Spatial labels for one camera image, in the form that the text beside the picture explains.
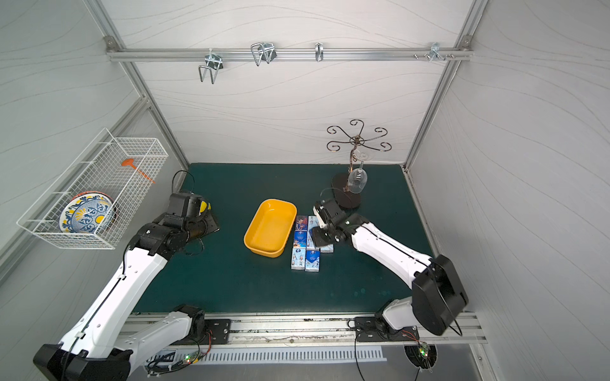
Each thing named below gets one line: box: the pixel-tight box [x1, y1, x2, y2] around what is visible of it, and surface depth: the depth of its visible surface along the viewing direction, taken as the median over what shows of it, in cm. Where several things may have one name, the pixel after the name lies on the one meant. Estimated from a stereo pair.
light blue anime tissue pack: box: [290, 246, 306, 271], surface depth 88 cm
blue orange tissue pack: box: [293, 230, 308, 249], surface depth 94 cm
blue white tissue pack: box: [305, 250, 321, 273], surface depth 88 cm
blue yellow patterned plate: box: [58, 190, 118, 235], surface depth 62 cm
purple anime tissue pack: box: [295, 215, 309, 232], surface depth 98 cm
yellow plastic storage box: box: [243, 198, 298, 258], surface depth 98 cm
